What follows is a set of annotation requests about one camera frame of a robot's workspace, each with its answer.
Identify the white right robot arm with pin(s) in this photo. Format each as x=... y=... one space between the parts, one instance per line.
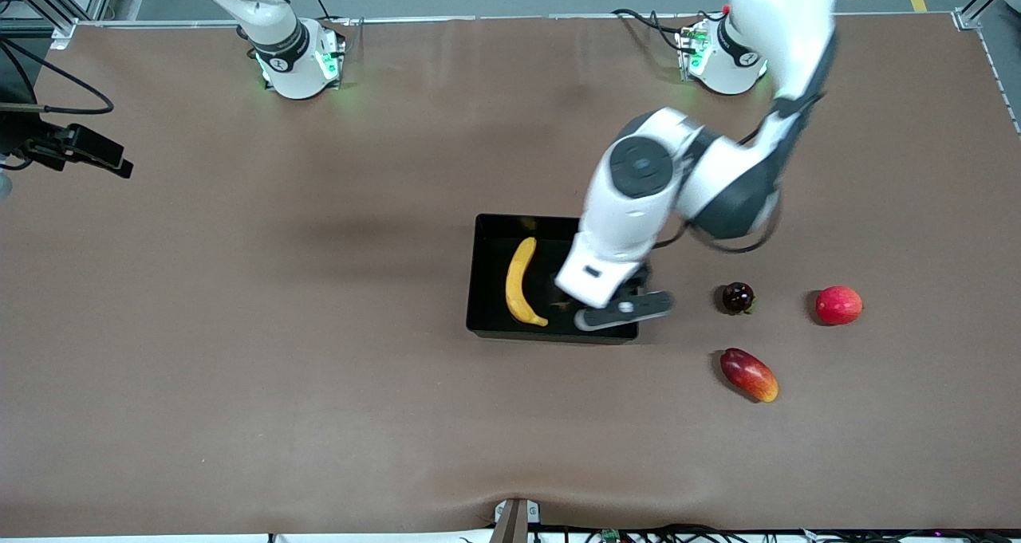
x=291 y=64

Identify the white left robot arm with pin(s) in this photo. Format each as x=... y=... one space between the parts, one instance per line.
x=782 y=33

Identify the red yellow mango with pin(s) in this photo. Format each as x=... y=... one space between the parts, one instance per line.
x=750 y=375

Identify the small green circuit board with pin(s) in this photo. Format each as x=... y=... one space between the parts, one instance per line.
x=611 y=536

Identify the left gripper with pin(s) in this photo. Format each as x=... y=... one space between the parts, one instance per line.
x=638 y=278

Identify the plain red apple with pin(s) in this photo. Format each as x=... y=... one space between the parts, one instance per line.
x=839 y=305

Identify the black plastic box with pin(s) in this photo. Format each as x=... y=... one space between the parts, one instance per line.
x=490 y=272

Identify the yellow banana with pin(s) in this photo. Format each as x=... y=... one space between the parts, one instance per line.
x=518 y=288

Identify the dark purple mangosteen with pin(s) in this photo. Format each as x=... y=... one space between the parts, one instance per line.
x=738 y=297

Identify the table cover mat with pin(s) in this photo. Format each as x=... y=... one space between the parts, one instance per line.
x=319 y=407

